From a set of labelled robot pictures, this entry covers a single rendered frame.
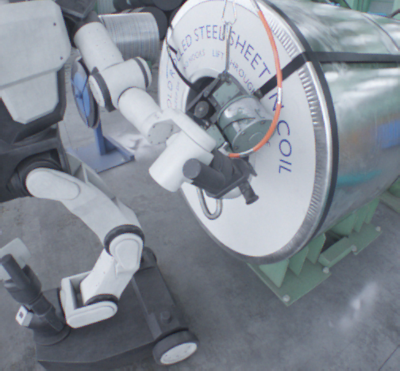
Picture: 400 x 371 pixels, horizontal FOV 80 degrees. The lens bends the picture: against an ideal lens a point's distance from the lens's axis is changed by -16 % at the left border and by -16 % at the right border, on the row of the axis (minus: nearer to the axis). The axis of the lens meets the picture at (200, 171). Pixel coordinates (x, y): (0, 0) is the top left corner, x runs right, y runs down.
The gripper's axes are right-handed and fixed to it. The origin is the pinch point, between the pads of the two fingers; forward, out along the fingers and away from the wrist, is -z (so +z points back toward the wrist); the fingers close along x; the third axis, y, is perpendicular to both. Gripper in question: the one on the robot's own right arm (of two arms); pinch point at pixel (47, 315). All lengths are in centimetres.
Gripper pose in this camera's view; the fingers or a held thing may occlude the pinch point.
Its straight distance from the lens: 96.0
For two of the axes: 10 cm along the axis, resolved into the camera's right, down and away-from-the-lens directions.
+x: 8.2, 0.9, -5.7
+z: -2.1, -8.7, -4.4
